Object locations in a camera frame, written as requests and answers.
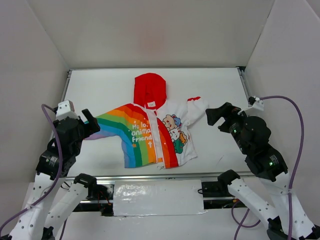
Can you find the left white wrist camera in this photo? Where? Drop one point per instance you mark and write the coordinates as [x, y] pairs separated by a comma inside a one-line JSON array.
[[65, 109]]

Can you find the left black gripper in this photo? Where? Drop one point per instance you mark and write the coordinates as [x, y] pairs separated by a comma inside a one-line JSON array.
[[81, 127]]

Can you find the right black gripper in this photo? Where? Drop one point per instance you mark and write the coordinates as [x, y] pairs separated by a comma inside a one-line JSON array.
[[227, 120]]

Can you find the aluminium right side rail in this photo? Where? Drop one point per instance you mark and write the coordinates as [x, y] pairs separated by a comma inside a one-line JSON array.
[[241, 72]]

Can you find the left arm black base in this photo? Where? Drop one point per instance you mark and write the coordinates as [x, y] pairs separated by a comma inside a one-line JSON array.
[[102, 202]]

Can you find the aluminium front rail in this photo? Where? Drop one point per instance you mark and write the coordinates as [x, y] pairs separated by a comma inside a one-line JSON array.
[[159, 177]]

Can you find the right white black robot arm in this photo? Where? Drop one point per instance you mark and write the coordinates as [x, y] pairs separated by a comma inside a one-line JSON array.
[[285, 219]]

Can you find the aluminium left side rail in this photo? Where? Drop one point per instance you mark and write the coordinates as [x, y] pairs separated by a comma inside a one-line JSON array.
[[69, 74]]

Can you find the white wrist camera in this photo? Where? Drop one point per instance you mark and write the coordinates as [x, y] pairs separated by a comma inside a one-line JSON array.
[[65, 109], [255, 104]]

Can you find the rainbow hooded kids jacket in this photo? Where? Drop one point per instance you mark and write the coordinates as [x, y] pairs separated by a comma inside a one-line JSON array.
[[152, 128]]

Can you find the white foil covered panel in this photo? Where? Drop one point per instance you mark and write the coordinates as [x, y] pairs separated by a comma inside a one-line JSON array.
[[157, 198]]

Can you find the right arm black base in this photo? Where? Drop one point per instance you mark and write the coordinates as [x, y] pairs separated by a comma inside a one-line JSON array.
[[212, 189]]

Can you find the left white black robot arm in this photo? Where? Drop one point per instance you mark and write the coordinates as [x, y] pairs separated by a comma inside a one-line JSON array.
[[41, 218]]

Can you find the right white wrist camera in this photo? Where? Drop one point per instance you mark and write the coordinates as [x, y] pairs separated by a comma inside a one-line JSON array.
[[255, 104]]

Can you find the aluminium rail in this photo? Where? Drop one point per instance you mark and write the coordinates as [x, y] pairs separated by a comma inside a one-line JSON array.
[[241, 72], [69, 74], [159, 177]]

